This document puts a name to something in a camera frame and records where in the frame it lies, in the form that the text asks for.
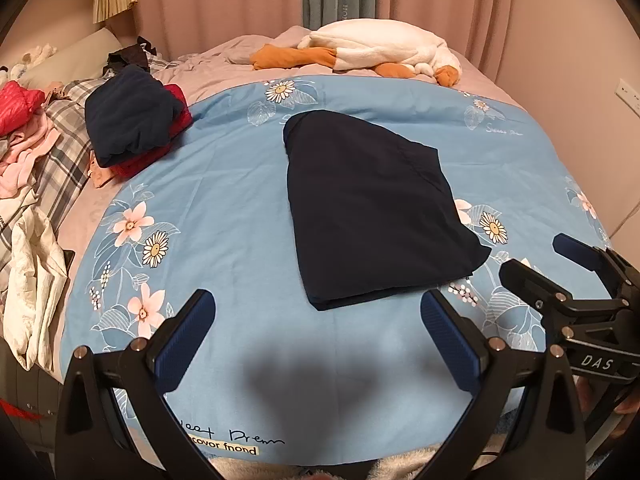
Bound folded navy garment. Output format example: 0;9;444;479
84;64;186;168

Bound white wall socket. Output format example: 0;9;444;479
616;78;640;111

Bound pink curtain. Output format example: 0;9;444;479
132;0;306;58
390;0;640;86

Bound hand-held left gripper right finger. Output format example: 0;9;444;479
420;289;587;480

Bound small white plush toys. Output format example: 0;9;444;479
0;42;58;81

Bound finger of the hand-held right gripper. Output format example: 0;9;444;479
552;233;608;281
499;258;573;321

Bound pink patterned cloth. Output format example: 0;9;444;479
89;157;123;190

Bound blue floral blanket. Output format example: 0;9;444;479
65;74;613;466

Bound pale pink garment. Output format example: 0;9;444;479
0;122;58;198

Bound white crumpled garment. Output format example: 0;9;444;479
2;205;71;372

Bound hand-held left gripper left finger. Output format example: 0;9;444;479
54;287;217;480

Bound red puffer jacket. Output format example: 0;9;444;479
0;81;46;137

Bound dark suitcase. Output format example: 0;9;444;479
0;355;68;443

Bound folded red garment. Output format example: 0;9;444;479
110;82;193;180

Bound black crumpled garment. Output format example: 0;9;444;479
102;36;158;76

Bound beige pillow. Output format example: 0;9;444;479
17;27;123;91

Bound grey plaid cloth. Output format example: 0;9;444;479
0;77;101;261

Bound white goose plush toy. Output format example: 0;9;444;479
250;18;463;87

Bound navy collared jacket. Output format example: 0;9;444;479
282;110;493;312

